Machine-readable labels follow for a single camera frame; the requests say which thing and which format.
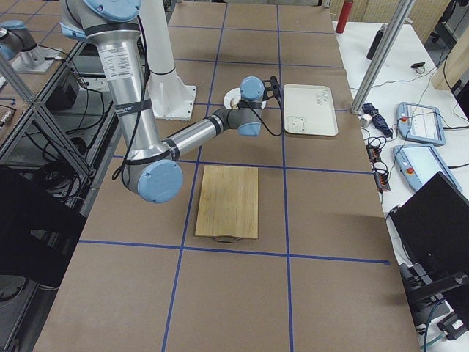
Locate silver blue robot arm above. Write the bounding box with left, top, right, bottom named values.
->
left=60, top=1, right=265, bottom=203
left=1, top=20, right=62, bottom=74

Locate white round plate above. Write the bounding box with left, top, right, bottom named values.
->
left=224, top=87, right=266, bottom=109

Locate wooden cutting board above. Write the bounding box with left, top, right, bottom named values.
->
left=195, top=165, right=259, bottom=243

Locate cream bear tray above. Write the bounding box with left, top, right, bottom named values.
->
left=283, top=84, right=339, bottom=136

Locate small silver metal cylinder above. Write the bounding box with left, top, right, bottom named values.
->
left=360, top=114, right=372, bottom=128

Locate black power strip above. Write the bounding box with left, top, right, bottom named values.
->
left=366, top=144, right=391, bottom=194

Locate folded dark blue umbrella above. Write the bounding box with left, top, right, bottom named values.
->
left=362, top=103, right=393, bottom=138

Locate near blue teach pendant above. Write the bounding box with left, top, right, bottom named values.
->
left=393, top=144, right=462, bottom=191

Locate blue teach pendant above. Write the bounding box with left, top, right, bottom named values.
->
left=396, top=102, right=446, bottom=146
left=393, top=144, right=462, bottom=191

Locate far blue teach pendant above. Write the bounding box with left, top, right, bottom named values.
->
left=396, top=102, right=446, bottom=146

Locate black bottle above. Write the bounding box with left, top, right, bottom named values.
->
left=366, top=23, right=387, bottom=60

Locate black laptop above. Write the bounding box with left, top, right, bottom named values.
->
left=390, top=172, right=468, bottom=326

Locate red bottle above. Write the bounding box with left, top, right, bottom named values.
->
left=336, top=0, right=354, bottom=34

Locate black camera cable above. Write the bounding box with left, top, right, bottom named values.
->
left=111, top=21, right=285, bottom=183

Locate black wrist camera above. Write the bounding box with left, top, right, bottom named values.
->
left=262, top=76, right=281, bottom=101

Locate white pedestal column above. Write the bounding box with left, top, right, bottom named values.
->
left=130, top=1, right=196, bottom=121

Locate aluminium frame post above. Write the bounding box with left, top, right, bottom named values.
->
left=350, top=0, right=416, bottom=115

